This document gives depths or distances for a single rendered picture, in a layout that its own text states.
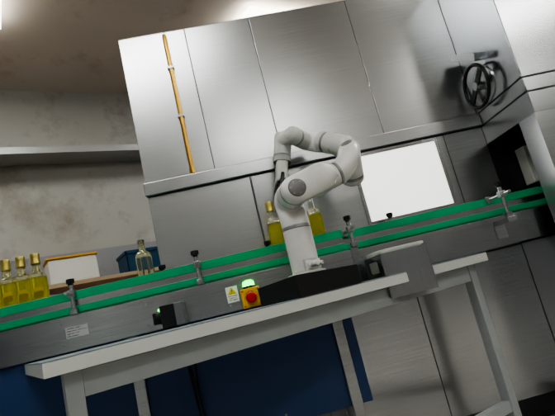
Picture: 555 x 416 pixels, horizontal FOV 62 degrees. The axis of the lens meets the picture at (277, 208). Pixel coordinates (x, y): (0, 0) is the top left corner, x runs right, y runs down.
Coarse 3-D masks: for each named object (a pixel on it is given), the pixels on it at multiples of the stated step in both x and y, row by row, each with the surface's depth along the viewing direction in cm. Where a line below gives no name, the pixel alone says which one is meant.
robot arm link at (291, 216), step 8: (280, 200) 150; (280, 208) 154; (288, 208) 152; (296, 208) 153; (304, 208) 157; (280, 216) 154; (288, 216) 152; (296, 216) 151; (304, 216) 152; (288, 224) 150; (296, 224) 149; (304, 224) 150
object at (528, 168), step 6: (516, 150) 222; (522, 150) 218; (528, 150) 216; (516, 156) 223; (522, 156) 218; (528, 156) 216; (522, 162) 219; (528, 162) 215; (522, 168) 220; (528, 168) 216; (534, 168) 215; (528, 174) 217; (534, 174) 214; (528, 180) 218; (534, 180) 214
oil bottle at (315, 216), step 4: (312, 208) 194; (316, 208) 194; (308, 212) 193; (312, 212) 193; (316, 212) 193; (320, 212) 193; (308, 216) 193; (312, 216) 192; (316, 216) 192; (320, 216) 192; (312, 220) 192; (316, 220) 192; (320, 220) 192; (312, 224) 192; (316, 224) 192; (320, 224) 192; (312, 228) 191; (316, 228) 191; (320, 228) 191; (324, 228) 192; (312, 232) 191; (316, 232) 191; (320, 232) 191; (324, 232) 191
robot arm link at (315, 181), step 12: (312, 168) 149; (324, 168) 149; (336, 168) 158; (288, 180) 146; (300, 180) 146; (312, 180) 147; (324, 180) 148; (336, 180) 158; (288, 192) 144; (300, 192) 145; (312, 192) 147; (324, 192) 154; (300, 204) 148
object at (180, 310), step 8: (168, 304) 162; (176, 304) 162; (184, 304) 168; (160, 312) 161; (168, 312) 161; (176, 312) 161; (184, 312) 163; (168, 320) 160; (176, 320) 161; (184, 320) 161
